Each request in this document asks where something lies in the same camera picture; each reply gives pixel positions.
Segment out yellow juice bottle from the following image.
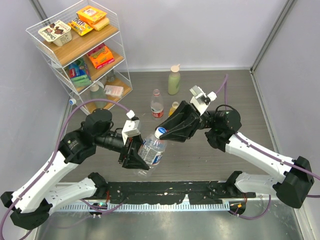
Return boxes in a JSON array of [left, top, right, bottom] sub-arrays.
[[168, 101, 180, 117]]

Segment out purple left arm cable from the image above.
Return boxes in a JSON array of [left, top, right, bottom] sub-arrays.
[[0, 98, 132, 240]]

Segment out white wire shelf rack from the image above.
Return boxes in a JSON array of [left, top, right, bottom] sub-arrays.
[[26, 0, 133, 105]]

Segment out green lotion bottle beige cap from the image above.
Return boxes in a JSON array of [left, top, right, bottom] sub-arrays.
[[168, 64, 181, 95]]

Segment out orange cracker box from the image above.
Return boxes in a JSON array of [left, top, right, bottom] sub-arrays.
[[76, 5, 107, 24]]

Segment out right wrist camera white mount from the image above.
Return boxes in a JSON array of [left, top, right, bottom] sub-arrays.
[[189, 85, 217, 116]]

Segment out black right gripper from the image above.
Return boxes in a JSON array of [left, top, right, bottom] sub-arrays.
[[155, 100, 217, 142]]

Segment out clear bottle white cap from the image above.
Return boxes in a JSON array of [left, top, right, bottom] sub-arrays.
[[68, 98, 77, 106]]

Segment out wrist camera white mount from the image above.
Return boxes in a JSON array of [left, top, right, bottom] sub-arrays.
[[121, 110, 141, 144], [189, 85, 217, 116]]

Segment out clear bottle blue white label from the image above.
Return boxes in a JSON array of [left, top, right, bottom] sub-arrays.
[[134, 133, 167, 178]]

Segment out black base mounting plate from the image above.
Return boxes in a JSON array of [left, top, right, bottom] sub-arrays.
[[77, 180, 257, 205]]

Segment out white chocolate pudding cup pack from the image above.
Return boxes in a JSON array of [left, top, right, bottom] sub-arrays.
[[38, 20, 72, 47]]

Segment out orange pink candy box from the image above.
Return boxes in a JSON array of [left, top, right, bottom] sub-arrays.
[[86, 43, 115, 70]]

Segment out white slotted cable duct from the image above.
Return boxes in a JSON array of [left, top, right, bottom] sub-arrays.
[[59, 201, 230, 213]]

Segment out blue green sponge pack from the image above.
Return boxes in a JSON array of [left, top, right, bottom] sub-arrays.
[[68, 57, 92, 88]]

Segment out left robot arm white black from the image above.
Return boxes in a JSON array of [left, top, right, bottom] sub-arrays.
[[0, 108, 149, 230]]

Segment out yellow candy bag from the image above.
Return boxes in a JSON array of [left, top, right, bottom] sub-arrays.
[[67, 17, 93, 36]]

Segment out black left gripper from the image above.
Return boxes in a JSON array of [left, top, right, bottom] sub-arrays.
[[94, 130, 153, 169]]

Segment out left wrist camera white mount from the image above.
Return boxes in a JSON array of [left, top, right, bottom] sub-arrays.
[[121, 110, 141, 144]]

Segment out clear bottle red label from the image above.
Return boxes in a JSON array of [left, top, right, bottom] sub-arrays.
[[150, 89, 164, 119]]

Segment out pink white small packet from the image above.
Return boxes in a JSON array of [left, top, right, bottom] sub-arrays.
[[104, 85, 124, 98]]

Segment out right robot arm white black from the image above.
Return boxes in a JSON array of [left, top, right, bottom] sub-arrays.
[[160, 100, 315, 209]]

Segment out white blue bottle cap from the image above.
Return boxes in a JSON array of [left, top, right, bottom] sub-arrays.
[[154, 127, 167, 139]]

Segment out yellow sponge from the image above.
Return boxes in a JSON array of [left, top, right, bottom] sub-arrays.
[[92, 17, 110, 31]]

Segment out green soap dispenser bottle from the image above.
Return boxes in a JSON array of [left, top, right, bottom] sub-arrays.
[[89, 83, 107, 109]]

